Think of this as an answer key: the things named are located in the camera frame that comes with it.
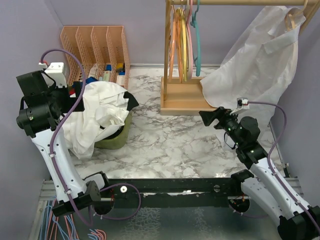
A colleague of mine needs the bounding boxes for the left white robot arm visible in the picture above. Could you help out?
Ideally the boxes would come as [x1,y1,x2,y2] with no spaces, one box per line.
[16,70,112,217]

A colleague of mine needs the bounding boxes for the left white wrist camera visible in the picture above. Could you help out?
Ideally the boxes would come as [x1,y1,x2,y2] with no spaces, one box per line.
[38,62,67,88]

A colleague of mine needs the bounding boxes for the pink hanger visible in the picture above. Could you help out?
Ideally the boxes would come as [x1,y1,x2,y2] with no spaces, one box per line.
[186,0,194,80]

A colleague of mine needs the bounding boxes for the teal hanger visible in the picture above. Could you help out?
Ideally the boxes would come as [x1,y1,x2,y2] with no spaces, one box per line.
[190,0,202,77]

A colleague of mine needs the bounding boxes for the wooden clothes rack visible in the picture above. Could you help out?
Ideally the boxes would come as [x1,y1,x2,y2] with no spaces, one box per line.
[160,0,320,116]

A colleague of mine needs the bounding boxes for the hung white shirt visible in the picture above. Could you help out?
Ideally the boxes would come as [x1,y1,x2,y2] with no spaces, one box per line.
[200,6,306,133]

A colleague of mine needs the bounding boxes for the yellow hanger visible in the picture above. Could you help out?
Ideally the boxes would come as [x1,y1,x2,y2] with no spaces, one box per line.
[175,7,187,83]

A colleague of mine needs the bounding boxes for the wooden hanger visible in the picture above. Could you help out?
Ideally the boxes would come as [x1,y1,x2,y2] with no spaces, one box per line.
[284,0,308,31]

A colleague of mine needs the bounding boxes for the green laundry basket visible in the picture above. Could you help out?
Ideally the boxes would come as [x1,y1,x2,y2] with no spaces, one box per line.
[94,112,133,150]

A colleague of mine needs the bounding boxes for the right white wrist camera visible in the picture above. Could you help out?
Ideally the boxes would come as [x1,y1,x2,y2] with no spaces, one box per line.
[230,97,250,115]

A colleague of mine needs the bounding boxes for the orange hanger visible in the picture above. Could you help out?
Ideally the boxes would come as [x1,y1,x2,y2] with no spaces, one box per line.
[168,5,183,83]

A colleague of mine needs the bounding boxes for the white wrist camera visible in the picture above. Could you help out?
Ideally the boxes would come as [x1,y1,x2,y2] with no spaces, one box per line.
[230,97,250,115]
[38,62,67,88]

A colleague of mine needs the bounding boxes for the boxes in organizer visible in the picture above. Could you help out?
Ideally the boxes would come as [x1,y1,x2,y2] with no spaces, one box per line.
[88,63,126,87]

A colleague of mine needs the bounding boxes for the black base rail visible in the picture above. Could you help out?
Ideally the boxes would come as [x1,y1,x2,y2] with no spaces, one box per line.
[101,177,244,209]

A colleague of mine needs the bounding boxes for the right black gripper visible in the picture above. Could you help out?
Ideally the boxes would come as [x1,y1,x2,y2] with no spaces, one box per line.
[199,106,243,147]

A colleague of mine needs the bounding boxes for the red garment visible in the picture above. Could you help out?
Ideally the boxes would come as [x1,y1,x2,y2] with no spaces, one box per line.
[68,87,75,96]

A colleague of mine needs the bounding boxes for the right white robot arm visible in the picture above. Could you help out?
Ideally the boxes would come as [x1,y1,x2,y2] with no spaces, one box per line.
[199,107,320,240]

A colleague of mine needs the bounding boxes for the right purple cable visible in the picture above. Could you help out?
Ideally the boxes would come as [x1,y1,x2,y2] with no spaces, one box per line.
[239,99,320,233]

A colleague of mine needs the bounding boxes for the pile of wire hangers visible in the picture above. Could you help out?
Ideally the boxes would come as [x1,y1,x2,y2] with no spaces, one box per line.
[37,196,107,240]

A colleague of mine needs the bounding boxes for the peach file organizer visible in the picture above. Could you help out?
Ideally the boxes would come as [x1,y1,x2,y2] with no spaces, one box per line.
[60,25,130,89]

